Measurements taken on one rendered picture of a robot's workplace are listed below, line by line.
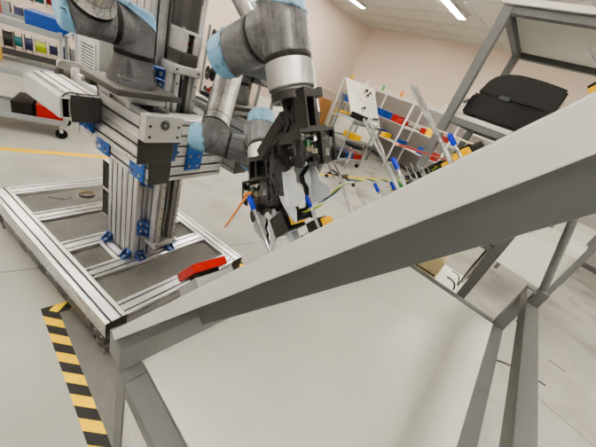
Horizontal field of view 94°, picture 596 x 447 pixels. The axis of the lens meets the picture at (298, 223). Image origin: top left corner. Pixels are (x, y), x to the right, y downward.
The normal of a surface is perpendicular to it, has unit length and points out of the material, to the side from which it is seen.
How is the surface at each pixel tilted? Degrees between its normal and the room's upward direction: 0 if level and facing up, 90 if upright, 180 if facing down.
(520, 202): 90
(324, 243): 90
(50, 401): 0
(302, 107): 102
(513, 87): 90
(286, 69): 79
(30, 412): 0
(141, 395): 0
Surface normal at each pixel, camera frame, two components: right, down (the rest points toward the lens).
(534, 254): -0.75, 0.07
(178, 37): -0.52, 0.25
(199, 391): 0.32, -0.83
